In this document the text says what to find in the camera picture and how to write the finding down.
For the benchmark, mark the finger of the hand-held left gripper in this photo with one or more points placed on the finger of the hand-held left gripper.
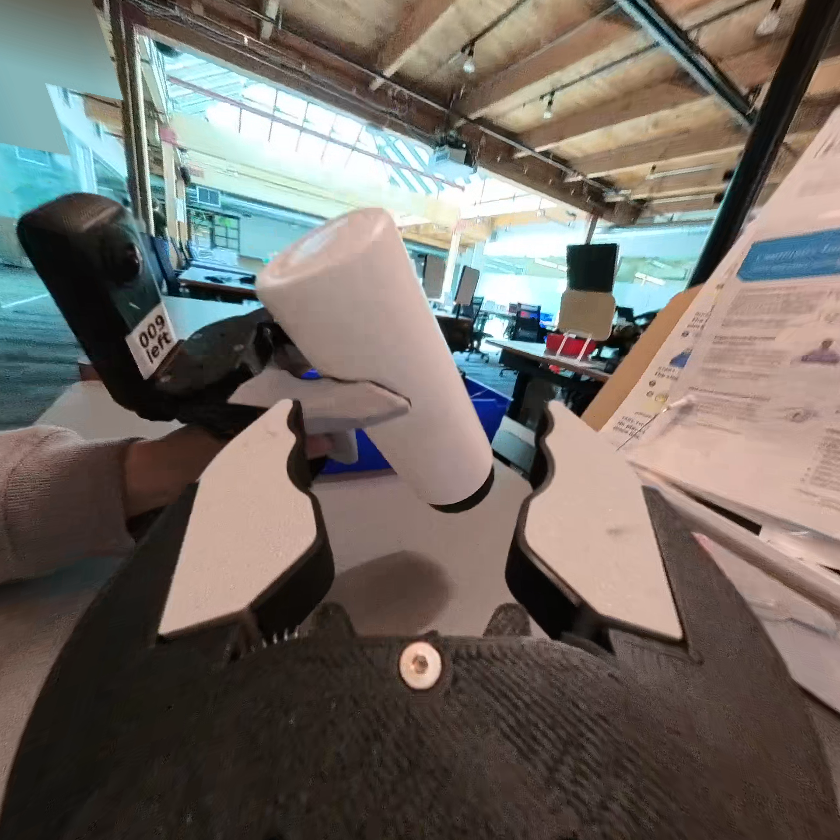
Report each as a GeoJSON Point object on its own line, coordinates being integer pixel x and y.
{"type": "Point", "coordinates": [354, 403]}

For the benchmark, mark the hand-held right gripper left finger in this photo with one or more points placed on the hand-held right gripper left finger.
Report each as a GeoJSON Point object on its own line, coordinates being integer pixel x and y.
{"type": "Point", "coordinates": [249, 525]}

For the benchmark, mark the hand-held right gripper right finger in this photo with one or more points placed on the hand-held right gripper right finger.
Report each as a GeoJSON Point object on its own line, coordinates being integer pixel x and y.
{"type": "Point", "coordinates": [597, 525]}

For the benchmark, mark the white bottle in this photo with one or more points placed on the white bottle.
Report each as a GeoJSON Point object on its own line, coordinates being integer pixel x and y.
{"type": "Point", "coordinates": [367, 341]}

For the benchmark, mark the blue plastic bin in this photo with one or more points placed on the blue plastic bin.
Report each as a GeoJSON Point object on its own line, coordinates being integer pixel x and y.
{"type": "Point", "coordinates": [485, 410]}

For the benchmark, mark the person's left forearm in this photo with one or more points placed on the person's left forearm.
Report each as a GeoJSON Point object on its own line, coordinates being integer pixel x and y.
{"type": "Point", "coordinates": [59, 492]}

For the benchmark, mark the white desk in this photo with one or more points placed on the white desk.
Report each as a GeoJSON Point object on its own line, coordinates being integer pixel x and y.
{"type": "Point", "coordinates": [210, 310]}

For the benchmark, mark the grey desk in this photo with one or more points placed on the grey desk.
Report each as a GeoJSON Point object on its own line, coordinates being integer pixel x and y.
{"type": "Point", "coordinates": [426, 544]}

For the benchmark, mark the wooden top desk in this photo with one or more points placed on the wooden top desk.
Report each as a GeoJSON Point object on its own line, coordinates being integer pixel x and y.
{"type": "Point", "coordinates": [525, 348]}

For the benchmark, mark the person's left hand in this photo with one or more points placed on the person's left hand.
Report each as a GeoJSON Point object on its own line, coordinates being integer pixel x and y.
{"type": "Point", "coordinates": [164, 466]}

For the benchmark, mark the black swivel chair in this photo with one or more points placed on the black swivel chair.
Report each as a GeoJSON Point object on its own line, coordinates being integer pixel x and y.
{"type": "Point", "coordinates": [478, 321]}

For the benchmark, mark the red plastic bin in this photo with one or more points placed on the red plastic bin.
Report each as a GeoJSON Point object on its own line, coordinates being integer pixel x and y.
{"type": "Point", "coordinates": [564, 344]}

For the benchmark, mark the printed instruction sheet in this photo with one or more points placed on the printed instruction sheet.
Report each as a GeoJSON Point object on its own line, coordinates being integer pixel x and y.
{"type": "Point", "coordinates": [754, 361]}

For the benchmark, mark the black computer monitor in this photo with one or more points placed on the black computer monitor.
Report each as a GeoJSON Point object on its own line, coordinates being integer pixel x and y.
{"type": "Point", "coordinates": [590, 266]}

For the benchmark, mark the black pole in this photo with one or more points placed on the black pole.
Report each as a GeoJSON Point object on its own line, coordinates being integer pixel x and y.
{"type": "Point", "coordinates": [754, 157]}

